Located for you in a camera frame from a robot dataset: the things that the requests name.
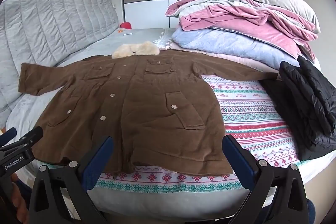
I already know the black puffer jacket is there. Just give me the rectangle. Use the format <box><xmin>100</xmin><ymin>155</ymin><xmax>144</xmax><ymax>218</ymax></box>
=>
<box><xmin>260</xmin><ymin>56</ymin><xmax>335</xmax><ymax>161</ymax></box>

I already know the patterned knit blanket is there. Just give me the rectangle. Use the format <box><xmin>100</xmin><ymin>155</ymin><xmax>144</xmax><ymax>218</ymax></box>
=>
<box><xmin>96</xmin><ymin>76</ymin><xmax>301</xmax><ymax>193</ymax></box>

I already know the red object on bed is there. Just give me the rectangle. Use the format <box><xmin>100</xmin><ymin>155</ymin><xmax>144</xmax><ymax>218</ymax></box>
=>
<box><xmin>120</xmin><ymin>22</ymin><xmax>132</xmax><ymax>30</ymax></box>

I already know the light blue quilt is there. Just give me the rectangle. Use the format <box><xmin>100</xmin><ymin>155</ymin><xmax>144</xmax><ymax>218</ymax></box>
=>
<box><xmin>171</xmin><ymin>27</ymin><xmax>299</xmax><ymax>72</ymax></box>

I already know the brown coat with fur collar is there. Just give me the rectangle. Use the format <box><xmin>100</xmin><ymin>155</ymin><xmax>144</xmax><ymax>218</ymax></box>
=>
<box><xmin>18</xmin><ymin>50</ymin><xmax>277</xmax><ymax>176</ymax></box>

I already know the grey quilted headboard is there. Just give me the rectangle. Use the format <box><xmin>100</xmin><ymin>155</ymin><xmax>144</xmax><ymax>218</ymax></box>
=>
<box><xmin>1</xmin><ymin>0</ymin><xmax>119</xmax><ymax>127</ymax></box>

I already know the person's left hand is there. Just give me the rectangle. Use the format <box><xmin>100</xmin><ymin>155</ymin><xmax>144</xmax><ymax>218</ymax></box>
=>
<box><xmin>11</xmin><ymin>173</ymin><xmax>29</xmax><ymax>224</ymax></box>

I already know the pink velvet quilt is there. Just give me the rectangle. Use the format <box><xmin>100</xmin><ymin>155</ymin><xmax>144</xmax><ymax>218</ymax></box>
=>
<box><xmin>165</xmin><ymin>0</ymin><xmax>318</xmax><ymax>61</ymax></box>

